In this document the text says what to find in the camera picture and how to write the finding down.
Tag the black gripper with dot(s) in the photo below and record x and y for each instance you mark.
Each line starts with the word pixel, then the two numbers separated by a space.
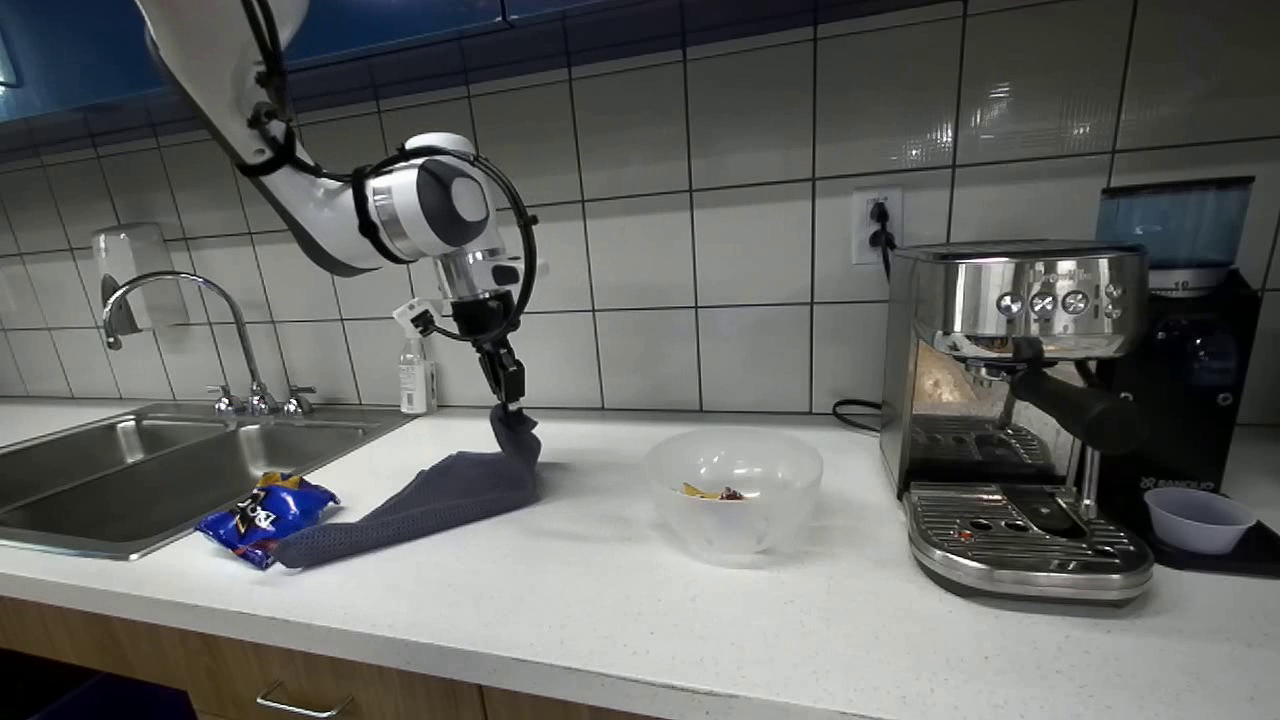
pixel 484 322

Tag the dark grey waffle towel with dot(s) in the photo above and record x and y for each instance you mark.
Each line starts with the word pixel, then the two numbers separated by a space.
pixel 425 500

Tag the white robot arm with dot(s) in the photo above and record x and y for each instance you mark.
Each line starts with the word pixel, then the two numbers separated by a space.
pixel 332 186

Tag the white soap bottle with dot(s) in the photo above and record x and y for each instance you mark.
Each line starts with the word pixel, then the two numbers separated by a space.
pixel 416 383

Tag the red yellow candy wrapper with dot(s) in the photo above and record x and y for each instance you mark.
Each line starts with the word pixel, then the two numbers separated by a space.
pixel 713 494

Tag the translucent plastic bowl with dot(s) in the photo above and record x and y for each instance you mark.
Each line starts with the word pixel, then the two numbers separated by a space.
pixel 734 500

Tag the blue snack bag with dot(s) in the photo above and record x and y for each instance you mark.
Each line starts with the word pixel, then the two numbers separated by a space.
pixel 267 523

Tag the chrome faucet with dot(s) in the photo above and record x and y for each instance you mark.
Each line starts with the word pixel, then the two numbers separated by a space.
pixel 224 307

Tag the stainless steel sink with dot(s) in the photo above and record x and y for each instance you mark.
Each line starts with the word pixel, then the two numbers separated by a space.
pixel 122 480

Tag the wooden base cabinet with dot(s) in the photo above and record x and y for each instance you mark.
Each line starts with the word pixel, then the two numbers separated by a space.
pixel 132 662

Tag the stainless steel espresso machine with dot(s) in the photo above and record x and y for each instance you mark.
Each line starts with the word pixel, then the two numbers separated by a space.
pixel 1013 402

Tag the black coffee grinder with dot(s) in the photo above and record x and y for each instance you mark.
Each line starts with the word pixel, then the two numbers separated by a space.
pixel 1201 344

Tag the small translucent plastic cup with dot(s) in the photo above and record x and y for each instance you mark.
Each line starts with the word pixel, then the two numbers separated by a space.
pixel 1199 523

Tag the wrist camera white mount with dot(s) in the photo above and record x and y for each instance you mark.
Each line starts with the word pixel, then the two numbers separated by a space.
pixel 416 318

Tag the dark blue wall panel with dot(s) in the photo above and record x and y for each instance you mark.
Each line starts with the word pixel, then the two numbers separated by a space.
pixel 401 33

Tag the clear wall-mounted holder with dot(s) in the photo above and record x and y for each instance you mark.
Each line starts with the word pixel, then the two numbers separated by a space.
pixel 132 265

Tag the white wall power outlet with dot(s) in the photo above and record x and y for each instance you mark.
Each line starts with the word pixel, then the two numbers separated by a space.
pixel 876 225

